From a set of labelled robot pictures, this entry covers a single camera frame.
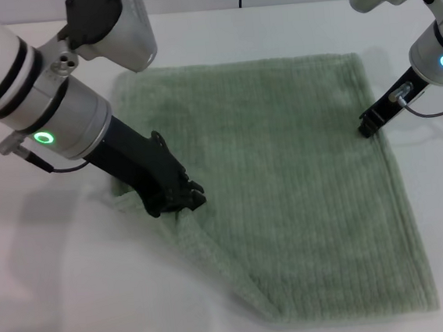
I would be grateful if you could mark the green ribbed towel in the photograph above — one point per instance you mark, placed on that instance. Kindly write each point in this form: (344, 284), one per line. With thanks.
(306, 185)

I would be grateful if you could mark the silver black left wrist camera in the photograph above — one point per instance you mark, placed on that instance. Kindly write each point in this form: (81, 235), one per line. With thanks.
(113, 23)

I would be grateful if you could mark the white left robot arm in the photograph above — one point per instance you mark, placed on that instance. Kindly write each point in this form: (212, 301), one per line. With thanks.
(8, 69)

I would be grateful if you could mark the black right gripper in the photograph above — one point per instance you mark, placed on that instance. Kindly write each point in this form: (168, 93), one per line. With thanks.
(390, 107)

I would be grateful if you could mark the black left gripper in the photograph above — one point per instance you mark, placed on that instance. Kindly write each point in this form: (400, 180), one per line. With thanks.
(143, 169)

